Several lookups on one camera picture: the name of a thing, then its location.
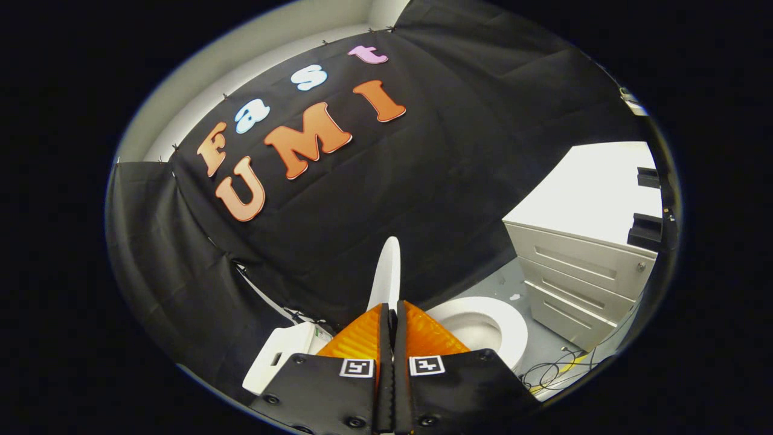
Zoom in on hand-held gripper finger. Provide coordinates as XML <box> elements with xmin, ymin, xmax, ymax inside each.
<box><xmin>394</xmin><ymin>300</ymin><xmax>541</xmax><ymax>435</ymax></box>
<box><xmin>249</xmin><ymin>302</ymin><xmax>394</xmax><ymax>435</ymax></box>

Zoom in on white toilet lid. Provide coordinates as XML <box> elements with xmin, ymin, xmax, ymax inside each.
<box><xmin>367</xmin><ymin>236</ymin><xmax>402</xmax><ymax>312</ymax></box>

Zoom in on white toilet tank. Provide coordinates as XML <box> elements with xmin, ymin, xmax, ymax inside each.
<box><xmin>243</xmin><ymin>322</ymin><xmax>334</xmax><ymax>396</ymax></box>

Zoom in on white toilet bowl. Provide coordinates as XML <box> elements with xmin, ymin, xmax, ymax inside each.
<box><xmin>426</xmin><ymin>296</ymin><xmax>529</xmax><ymax>372</ymax></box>

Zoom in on black backdrop cloth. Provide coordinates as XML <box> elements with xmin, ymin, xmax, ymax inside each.
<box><xmin>106</xmin><ymin>0</ymin><xmax>650</xmax><ymax>399</ymax></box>

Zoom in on white drawer cabinet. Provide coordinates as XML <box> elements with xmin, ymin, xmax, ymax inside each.
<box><xmin>502</xmin><ymin>142</ymin><xmax>665</xmax><ymax>352</ymax></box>

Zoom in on black floor cables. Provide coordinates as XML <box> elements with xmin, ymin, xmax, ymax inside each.
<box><xmin>522</xmin><ymin>347</ymin><xmax>605</xmax><ymax>395</ymax></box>

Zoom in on white cable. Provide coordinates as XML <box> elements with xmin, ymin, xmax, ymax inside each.
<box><xmin>236</xmin><ymin>263</ymin><xmax>303</xmax><ymax>321</ymax></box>

